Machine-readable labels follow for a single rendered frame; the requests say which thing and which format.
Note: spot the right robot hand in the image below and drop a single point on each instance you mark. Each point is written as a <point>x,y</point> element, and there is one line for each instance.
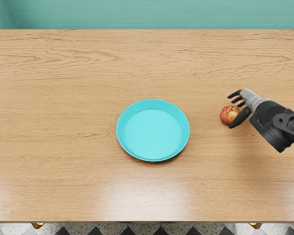
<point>251,99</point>

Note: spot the turquoise plate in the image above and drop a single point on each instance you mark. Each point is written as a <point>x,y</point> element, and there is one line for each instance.
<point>152,130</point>

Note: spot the red apple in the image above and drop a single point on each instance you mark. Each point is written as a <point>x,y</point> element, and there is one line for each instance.
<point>228,114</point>

